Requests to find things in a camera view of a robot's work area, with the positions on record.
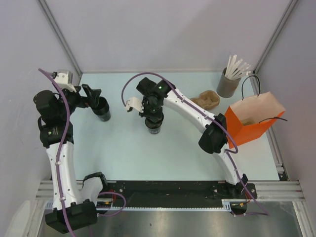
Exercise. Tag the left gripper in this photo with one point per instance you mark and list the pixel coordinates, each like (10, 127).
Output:
(92, 98)

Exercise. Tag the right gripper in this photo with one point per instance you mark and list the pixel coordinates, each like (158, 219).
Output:
(154, 117)

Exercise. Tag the black cup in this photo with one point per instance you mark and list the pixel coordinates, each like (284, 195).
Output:
(102, 110)

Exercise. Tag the dark takeout coffee cup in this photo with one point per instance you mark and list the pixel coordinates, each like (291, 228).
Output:
(153, 127)

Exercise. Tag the orange paper bag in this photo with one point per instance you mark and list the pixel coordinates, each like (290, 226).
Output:
(263, 108)

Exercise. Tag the brown pulp cup carrier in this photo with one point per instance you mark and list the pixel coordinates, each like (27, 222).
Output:
(246, 122)

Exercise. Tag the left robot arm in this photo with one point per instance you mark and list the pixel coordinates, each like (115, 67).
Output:
(73, 208)

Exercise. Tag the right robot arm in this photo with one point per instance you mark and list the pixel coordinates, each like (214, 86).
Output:
(213, 129)

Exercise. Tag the grey straw holder cup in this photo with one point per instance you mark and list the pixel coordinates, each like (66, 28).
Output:
(227, 87)

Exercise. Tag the white straws bundle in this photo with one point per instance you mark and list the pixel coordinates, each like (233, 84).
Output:
(236, 69)

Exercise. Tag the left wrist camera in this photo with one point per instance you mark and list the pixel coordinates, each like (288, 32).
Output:
(64, 80)

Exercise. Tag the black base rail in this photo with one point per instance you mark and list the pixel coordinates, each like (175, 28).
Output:
(176, 194)

